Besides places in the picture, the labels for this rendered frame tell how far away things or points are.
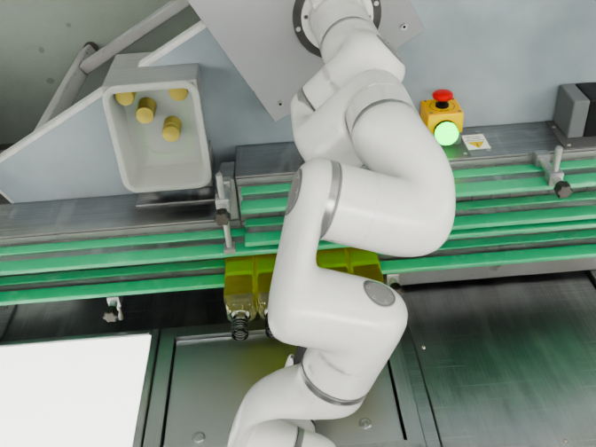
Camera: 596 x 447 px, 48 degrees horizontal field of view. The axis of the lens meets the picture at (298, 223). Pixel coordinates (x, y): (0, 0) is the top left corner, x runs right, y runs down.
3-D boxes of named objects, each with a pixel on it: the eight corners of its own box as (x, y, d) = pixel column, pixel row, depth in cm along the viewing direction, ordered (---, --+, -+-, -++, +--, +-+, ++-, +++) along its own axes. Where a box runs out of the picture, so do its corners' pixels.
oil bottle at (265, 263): (257, 252, 137) (258, 325, 119) (254, 230, 133) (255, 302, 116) (285, 250, 137) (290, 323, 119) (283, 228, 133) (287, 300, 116)
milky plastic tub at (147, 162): (131, 171, 138) (125, 194, 131) (107, 69, 125) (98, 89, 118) (215, 165, 138) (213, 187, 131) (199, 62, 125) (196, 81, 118)
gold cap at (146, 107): (136, 98, 127) (132, 107, 124) (154, 96, 127) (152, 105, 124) (140, 114, 129) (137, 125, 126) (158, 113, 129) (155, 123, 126)
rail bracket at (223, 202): (223, 229, 132) (221, 269, 122) (212, 154, 122) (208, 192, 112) (239, 227, 132) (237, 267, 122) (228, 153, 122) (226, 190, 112)
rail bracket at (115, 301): (117, 294, 141) (105, 339, 130) (110, 268, 137) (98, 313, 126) (136, 292, 141) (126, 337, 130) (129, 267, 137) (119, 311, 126)
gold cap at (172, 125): (161, 116, 130) (159, 127, 126) (180, 114, 130) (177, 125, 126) (166, 132, 132) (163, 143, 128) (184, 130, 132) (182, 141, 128)
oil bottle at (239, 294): (230, 254, 137) (226, 329, 119) (226, 232, 133) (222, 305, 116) (257, 253, 137) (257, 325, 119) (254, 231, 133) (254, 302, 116)
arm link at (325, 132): (439, 134, 79) (340, 218, 84) (401, 65, 99) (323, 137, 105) (388, 81, 75) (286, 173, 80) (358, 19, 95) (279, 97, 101)
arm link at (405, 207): (345, 83, 75) (364, 140, 63) (455, 115, 78) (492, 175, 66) (307, 186, 82) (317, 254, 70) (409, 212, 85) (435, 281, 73)
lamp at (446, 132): (432, 141, 130) (435, 149, 128) (434, 121, 127) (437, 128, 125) (455, 139, 130) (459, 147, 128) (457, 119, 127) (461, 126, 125)
